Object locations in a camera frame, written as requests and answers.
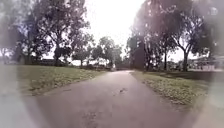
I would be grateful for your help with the grass verge with trees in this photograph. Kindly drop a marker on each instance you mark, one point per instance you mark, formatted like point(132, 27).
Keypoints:
point(53, 76)

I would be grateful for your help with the grass verge with leaf litter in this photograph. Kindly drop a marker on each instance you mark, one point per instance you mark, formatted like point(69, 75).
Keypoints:
point(173, 87)

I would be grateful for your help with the row of tall trees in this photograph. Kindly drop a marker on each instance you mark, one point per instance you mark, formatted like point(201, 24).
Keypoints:
point(173, 33)

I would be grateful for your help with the grey asphalt path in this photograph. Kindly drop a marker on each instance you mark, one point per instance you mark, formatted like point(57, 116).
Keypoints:
point(106, 103)

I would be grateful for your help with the low building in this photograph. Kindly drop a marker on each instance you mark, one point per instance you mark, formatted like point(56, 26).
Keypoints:
point(208, 62)

